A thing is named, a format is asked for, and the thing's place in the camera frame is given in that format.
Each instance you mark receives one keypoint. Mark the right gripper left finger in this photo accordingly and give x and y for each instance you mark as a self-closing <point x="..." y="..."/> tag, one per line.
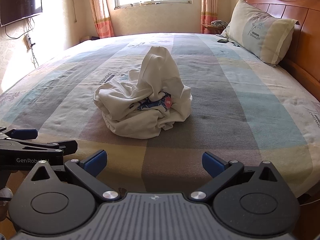
<point x="84" y="173"/>

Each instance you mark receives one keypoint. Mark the wooden bedside table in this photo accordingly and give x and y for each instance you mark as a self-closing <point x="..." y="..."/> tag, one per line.
<point x="211" y="29"/>

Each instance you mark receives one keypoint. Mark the wall mounted black television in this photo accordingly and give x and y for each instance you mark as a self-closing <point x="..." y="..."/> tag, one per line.
<point x="16" y="10"/>

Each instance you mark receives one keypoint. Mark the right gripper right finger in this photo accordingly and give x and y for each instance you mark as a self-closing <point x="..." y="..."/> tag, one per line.
<point x="223" y="174"/>

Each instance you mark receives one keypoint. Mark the white printed sweatshirt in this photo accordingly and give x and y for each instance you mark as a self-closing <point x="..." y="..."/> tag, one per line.
<point x="151" y="100"/>

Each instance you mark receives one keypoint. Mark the left orange striped curtain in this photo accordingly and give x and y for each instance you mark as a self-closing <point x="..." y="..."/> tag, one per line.
<point x="101" y="18"/>

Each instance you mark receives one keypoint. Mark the orange striped curtain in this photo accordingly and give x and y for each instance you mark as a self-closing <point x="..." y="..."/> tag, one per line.
<point x="208" y="13"/>
<point x="101" y="18"/>

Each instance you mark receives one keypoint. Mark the front pastel pillow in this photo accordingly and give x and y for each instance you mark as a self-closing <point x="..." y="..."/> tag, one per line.
<point x="267" y="37"/>

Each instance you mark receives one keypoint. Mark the patchwork pastel bed sheet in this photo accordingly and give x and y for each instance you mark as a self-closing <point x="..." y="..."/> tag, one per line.
<point x="242" y="109"/>

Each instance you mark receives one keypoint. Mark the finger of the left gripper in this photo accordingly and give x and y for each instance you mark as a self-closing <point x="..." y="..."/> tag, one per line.
<point x="20" y="134"/>

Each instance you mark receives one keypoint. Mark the right orange striped curtain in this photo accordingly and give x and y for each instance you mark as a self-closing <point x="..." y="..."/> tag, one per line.
<point x="208" y="13"/>

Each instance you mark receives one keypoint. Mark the black remote control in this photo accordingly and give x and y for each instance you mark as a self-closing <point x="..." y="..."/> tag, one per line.
<point x="222" y="40"/>

